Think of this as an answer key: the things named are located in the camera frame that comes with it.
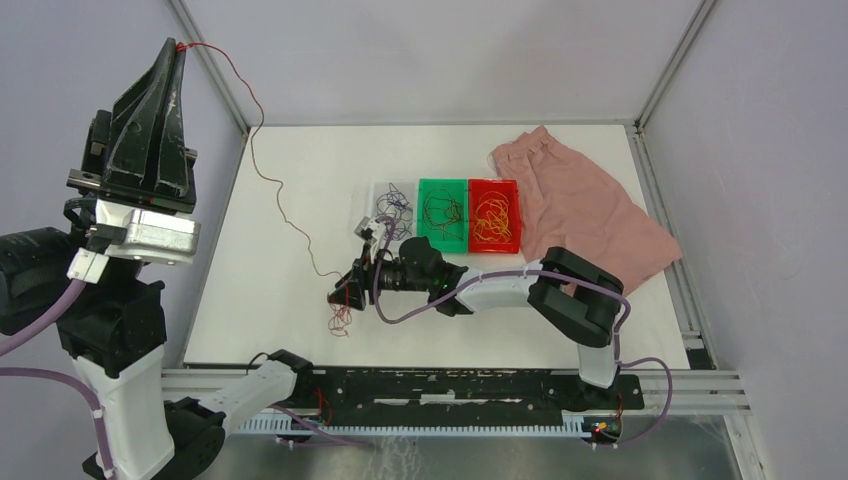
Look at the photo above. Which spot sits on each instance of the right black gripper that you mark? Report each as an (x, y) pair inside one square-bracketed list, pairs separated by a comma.
[(350, 294)]

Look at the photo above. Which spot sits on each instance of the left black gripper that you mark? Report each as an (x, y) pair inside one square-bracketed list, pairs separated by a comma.
[(128, 152)]

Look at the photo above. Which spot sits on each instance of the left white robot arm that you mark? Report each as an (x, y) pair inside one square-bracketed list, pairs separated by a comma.
[(114, 332)]

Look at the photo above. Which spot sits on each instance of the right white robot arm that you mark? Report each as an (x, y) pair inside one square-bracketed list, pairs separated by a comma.
[(578, 298)]

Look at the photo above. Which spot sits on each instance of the clear plastic bin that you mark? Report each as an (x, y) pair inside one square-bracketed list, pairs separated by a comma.
[(397, 199)]

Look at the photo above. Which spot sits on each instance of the green plastic bin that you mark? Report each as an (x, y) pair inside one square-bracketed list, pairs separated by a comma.
[(443, 214)]

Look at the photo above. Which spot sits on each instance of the red plastic bin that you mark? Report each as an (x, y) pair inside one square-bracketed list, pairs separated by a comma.
[(494, 216)]

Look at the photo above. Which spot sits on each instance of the pink cloth shorts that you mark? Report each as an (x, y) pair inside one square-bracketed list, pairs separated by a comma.
[(567, 200)]

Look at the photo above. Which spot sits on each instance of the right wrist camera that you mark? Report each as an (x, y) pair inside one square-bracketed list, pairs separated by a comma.
[(376, 233)]

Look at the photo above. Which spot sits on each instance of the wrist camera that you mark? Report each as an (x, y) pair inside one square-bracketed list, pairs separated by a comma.
[(376, 233), (135, 234)]

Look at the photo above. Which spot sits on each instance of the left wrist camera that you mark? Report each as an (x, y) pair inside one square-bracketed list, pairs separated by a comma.
[(135, 234)]

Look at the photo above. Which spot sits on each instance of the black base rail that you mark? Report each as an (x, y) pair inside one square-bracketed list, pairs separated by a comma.
[(410, 397)]

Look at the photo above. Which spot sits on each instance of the white slotted cable duct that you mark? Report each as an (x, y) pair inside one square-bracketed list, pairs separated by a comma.
[(278, 423)]

